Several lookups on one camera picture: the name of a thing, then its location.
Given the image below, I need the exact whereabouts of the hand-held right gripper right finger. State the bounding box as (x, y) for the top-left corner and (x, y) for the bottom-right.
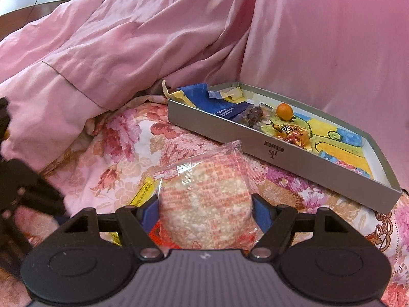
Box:
(248, 193), (365, 261)

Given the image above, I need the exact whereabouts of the pink curtain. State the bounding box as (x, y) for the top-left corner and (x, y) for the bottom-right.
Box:
(238, 0), (409, 190)

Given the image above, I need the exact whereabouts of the dark snack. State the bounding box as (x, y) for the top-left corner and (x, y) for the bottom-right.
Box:
(235, 104), (273, 129)

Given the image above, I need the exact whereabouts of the blue snack packet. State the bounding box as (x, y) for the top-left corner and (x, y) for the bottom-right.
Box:
(208, 98), (254, 120)

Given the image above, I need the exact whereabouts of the yellow snack packet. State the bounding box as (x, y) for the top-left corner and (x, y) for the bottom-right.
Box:
(109, 177), (159, 247)

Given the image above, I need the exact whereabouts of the red snack packet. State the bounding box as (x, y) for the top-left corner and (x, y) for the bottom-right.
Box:
(150, 222), (168, 248)

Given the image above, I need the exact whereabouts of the small orange fruit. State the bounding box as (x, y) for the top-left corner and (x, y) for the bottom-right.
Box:
(276, 103), (294, 120)

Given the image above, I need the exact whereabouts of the floral bed sheet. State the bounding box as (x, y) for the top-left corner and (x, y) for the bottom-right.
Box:
(0, 94), (409, 307)

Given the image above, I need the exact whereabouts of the grey cardboard box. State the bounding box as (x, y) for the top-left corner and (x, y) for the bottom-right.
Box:
(167, 82), (402, 213)

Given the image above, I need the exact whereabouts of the wooden headboard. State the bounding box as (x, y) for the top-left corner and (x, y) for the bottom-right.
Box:
(0, 0), (75, 19)

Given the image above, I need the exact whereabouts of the pink quilt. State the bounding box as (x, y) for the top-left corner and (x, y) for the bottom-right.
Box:
(0, 0), (259, 171)

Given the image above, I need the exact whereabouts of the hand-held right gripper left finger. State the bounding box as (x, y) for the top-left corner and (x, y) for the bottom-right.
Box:
(58, 195), (164, 260)

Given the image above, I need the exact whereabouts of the puffed rice cake packet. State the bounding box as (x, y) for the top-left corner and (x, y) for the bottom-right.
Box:
(153, 140), (260, 252)

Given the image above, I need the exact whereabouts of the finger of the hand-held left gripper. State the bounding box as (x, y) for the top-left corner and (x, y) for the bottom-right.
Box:
(0, 97), (10, 141)
(0, 158), (66, 218)

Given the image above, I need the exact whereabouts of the gold foil candy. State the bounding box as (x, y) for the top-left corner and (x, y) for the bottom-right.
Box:
(272, 124), (313, 150)

